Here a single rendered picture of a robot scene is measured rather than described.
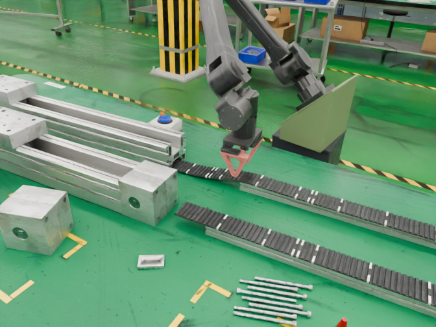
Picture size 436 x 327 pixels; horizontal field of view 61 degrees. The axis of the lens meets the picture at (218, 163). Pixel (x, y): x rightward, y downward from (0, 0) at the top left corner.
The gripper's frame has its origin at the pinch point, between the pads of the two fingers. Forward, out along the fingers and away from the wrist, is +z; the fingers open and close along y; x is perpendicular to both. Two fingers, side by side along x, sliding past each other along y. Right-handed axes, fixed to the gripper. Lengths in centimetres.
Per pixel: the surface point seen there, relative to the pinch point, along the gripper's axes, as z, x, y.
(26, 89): -5, -76, -3
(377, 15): 64, -9, -749
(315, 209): 4.7, 20.4, 2.3
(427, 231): 2.6, 43.8, 1.8
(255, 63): 56, -91, -277
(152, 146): -1.8, -23.2, 4.6
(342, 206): 2.6, 26.1, 1.3
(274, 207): 5.8, 11.2, 4.7
